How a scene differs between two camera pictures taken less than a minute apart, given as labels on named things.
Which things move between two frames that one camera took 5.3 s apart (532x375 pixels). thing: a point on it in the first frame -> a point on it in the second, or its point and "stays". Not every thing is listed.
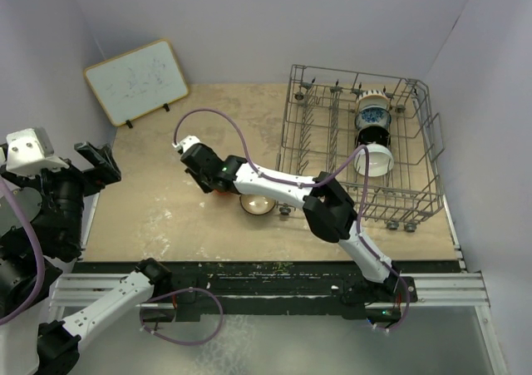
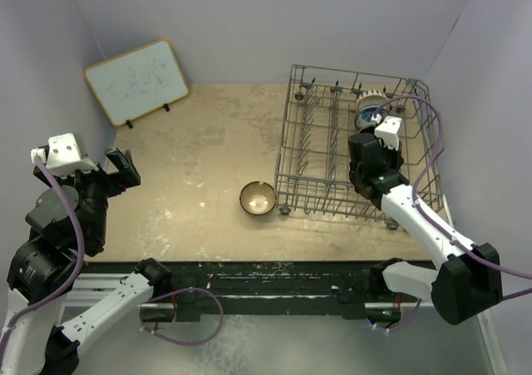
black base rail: (217, 290) stays
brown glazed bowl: (257, 204) stays
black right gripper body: (203, 181) -> (391, 157)
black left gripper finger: (102, 155) -> (124, 162)
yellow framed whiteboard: (138, 82) stays
